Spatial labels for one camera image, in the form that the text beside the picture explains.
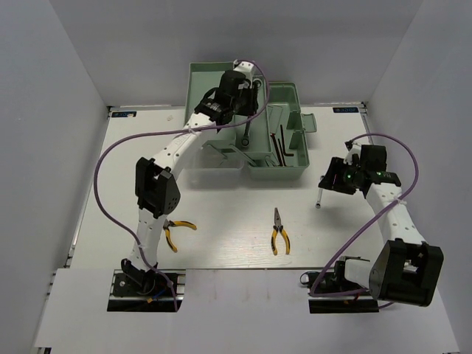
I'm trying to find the large silver ratchet wrench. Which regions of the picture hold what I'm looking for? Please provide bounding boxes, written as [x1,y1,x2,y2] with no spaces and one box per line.
[240,78,262,148]

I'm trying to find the long dark red hex key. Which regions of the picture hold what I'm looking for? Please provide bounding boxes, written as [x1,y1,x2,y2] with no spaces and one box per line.
[270,133,284,167]

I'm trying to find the left blue table sticker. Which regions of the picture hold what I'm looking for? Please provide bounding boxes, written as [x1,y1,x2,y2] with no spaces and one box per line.
[111,111,137,118]

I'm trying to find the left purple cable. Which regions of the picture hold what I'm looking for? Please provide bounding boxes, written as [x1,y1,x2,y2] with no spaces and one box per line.
[93,58,271,311]

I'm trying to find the yellow handled pliers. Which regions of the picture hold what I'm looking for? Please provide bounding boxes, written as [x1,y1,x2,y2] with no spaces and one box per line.
[162,219,198,254]
[271,207,291,256]

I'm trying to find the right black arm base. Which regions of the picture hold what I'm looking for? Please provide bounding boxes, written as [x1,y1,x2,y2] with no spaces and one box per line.
[308,271,380,314]

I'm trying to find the short dark red hex key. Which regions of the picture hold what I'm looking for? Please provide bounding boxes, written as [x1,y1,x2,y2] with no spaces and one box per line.
[280,125,294,157]

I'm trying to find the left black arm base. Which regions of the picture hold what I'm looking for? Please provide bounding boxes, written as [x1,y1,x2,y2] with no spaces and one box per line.
[106,270,185,313]

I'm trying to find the purple cable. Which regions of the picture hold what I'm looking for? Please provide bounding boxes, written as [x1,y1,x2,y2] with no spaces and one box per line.
[308,133,420,309]
[93,58,271,311]

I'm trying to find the small silver wrench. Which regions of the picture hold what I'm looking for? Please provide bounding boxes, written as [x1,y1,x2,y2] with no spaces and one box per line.
[315,188,323,209]

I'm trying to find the right blue table sticker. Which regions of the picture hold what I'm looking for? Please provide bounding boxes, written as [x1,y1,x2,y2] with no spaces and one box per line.
[333,107,359,114]

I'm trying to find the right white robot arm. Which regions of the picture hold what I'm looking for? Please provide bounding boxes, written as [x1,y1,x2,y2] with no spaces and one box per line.
[319,142,444,307]

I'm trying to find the green toolbox with clear lid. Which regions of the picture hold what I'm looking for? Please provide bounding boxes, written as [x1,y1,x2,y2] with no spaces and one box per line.
[185,74,316,181]

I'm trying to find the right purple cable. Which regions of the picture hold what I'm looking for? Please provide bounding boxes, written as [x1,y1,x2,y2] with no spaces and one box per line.
[308,133,420,309]

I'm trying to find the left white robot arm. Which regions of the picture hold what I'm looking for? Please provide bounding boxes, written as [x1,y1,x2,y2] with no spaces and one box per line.
[121,61,258,294]

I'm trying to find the blue table sticker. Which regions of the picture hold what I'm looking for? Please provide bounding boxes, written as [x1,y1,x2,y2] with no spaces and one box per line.
[111,111,137,118]
[333,107,359,114]

